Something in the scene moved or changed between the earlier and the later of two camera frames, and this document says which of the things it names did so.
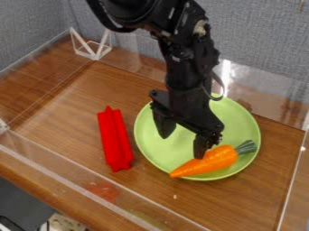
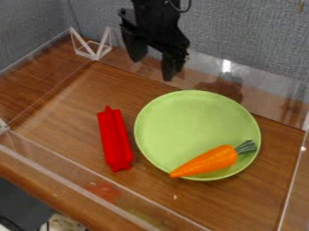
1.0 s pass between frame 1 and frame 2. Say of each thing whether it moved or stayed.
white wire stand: stayed
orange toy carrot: stayed
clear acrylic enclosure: stayed
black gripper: moved
